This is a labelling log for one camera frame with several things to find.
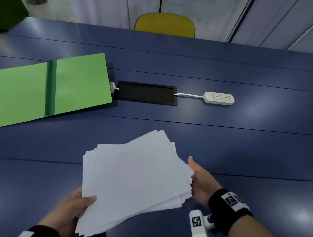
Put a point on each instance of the person's right hand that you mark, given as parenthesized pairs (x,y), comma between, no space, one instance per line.
(205,185)

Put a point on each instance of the thick black partition post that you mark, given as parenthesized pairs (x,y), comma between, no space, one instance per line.
(240,20)

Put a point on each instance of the green folder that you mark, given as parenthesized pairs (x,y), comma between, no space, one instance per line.
(80,83)

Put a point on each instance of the thin black partition post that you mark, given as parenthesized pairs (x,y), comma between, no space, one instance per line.
(160,6)

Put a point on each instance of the white power strip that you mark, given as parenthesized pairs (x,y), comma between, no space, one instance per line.
(219,98)

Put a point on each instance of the green sofa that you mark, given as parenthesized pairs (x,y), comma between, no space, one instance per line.
(11,13)

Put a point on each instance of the white curtain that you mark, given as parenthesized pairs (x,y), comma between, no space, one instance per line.
(97,12)

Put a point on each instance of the yellow chair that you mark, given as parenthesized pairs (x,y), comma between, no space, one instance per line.
(165,24)

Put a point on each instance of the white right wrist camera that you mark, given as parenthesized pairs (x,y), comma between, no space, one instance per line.
(198,223)

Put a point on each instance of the pile of white papers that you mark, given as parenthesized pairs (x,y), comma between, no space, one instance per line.
(132,178)

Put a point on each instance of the person's right forearm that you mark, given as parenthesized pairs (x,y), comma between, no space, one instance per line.
(249,228)

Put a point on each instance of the person's left hand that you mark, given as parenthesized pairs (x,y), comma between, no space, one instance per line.
(63,214)

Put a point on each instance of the white plant pot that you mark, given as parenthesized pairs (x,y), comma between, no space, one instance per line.
(41,8)

